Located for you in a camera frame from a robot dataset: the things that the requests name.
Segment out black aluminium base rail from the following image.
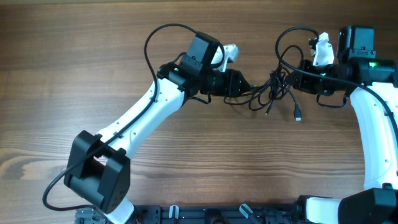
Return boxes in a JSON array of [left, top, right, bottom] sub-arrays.
[[74, 203, 352, 224]]

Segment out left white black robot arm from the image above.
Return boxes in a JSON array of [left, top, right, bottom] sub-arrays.
[[64, 32, 250, 223]]

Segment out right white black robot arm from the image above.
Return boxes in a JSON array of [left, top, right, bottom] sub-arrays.
[[292, 26, 397, 223]]

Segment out black usb cable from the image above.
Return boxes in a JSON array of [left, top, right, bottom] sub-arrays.
[[223, 70, 284, 116]]

